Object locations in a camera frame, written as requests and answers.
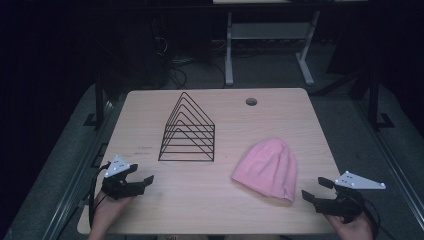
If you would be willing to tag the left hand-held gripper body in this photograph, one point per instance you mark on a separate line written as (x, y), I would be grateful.
(117, 187)

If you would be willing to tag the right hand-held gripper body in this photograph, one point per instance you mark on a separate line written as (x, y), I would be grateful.
(346, 204)

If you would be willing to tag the pink knit beanie hat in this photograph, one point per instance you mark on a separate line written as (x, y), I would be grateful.
(271, 168)

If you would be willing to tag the person's left hand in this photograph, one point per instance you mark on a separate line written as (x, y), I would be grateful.
(107, 210)

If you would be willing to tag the person's right hand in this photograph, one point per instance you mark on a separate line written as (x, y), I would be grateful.
(354, 229)

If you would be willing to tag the grey metal frame rail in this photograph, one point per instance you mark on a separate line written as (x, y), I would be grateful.
(395, 163)
(77, 186)

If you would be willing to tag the white metal desk frame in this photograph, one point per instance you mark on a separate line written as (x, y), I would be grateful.
(266, 30)

